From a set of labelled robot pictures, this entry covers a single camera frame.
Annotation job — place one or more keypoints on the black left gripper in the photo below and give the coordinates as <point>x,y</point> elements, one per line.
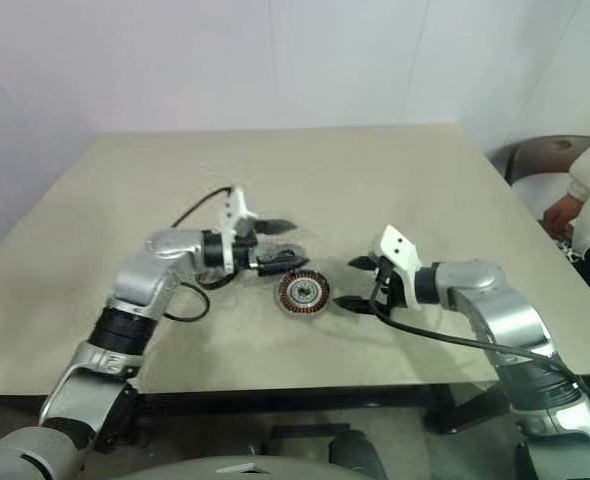
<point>245,240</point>

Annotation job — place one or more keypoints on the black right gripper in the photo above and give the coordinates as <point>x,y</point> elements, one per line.
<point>392,292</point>

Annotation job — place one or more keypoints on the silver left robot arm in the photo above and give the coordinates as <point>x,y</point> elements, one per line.
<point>140,280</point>

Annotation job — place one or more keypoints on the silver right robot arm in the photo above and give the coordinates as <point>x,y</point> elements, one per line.
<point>505,310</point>

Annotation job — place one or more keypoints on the round motor housing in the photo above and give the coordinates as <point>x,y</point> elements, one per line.
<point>302,292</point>

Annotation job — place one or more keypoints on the bystander bare hand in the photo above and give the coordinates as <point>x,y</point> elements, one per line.
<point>562,215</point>

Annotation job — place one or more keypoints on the dark rounded shape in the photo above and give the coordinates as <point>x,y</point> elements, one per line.
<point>355,457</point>

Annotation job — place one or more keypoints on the dark grey folding chair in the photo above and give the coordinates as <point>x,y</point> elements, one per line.
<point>535,150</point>

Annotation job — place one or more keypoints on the grey robot torso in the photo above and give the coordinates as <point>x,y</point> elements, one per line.
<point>200,470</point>

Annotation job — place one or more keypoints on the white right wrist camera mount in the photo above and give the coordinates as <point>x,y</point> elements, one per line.
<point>397,247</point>

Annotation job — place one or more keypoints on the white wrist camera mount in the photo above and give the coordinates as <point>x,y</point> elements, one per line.
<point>397,247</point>
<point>232,210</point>

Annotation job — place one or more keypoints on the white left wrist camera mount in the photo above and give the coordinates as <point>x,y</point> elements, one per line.
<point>232,210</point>

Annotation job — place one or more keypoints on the black table leg frame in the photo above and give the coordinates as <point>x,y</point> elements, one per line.
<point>455,410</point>

